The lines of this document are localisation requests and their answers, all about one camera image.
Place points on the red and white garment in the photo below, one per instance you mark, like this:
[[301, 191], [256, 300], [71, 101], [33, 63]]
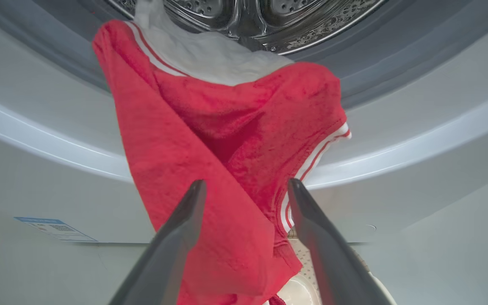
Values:
[[193, 148]]

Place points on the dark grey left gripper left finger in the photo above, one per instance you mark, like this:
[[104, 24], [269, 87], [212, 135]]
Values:
[[163, 262]]

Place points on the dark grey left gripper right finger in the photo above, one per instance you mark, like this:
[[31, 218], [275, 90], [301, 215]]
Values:
[[333, 262]]

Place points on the cream perforated laundry basket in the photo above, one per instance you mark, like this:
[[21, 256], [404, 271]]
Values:
[[299, 292]]

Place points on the white front-load washing machine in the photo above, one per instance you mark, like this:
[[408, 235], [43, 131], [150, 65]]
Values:
[[36, 169]]

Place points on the blue energy label sticker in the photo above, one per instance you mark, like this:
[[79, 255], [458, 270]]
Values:
[[57, 229]]

